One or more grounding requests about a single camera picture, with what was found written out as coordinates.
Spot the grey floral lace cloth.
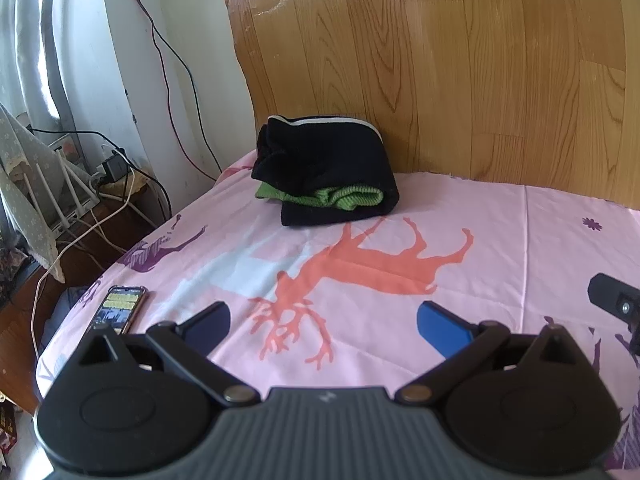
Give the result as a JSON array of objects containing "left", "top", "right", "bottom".
[{"left": 0, "top": 104, "right": 67, "bottom": 284}]

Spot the smartphone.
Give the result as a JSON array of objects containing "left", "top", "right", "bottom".
[{"left": 85, "top": 285, "right": 150, "bottom": 336}]

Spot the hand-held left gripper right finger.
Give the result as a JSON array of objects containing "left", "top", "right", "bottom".
[{"left": 395, "top": 301, "right": 598, "bottom": 407}]

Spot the wooden headboard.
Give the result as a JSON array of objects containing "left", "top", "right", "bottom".
[{"left": 216, "top": 0, "right": 640, "bottom": 211}]

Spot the pink deer-print bedsheet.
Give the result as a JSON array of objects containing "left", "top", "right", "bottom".
[{"left": 35, "top": 150, "right": 640, "bottom": 472}]

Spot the dark wooden nightstand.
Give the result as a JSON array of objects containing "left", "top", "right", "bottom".
[{"left": 0, "top": 180, "right": 172, "bottom": 413}]

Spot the grey curtain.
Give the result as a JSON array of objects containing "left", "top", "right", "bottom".
[{"left": 0, "top": 0, "right": 108, "bottom": 133}]

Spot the black power adapter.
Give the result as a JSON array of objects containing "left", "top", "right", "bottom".
[{"left": 101, "top": 155, "right": 129, "bottom": 184}]

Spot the green knit garment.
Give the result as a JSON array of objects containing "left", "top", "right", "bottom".
[{"left": 255, "top": 182, "right": 385, "bottom": 212}]

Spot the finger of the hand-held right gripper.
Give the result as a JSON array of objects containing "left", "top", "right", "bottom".
[{"left": 587, "top": 273, "right": 640, "bottom": 357}]

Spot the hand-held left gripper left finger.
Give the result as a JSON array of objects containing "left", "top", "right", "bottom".
[{"left": 79, "top": 301, "right": 262, "bottom": 407}]

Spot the black wall cable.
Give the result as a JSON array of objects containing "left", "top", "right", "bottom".
[{"left": 119, "top": 0, "right": 222, "bottom": 182}]

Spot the dark navy green-trimmed garment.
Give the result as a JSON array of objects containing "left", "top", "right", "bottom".
[{"left": 251, "top": 116, "right": 396, "bottom": 197}]

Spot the white router with antennas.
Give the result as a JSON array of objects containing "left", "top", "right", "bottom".
[{"left": 22, "top": 146, "right": 103, "bottom": 235}]

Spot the black adapter cable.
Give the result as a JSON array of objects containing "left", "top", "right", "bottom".
[{"left": 27, "top": 126, "right": 173, "bottom": 222}]

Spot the white cable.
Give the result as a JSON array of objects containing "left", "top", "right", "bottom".
[{"left": 30, "top": 177, "right": 157, "bottom": 363}]

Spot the red wall cable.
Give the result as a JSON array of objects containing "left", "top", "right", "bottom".
[{"left": 127, "top": 0, "right": 218, "bottom": 182}]

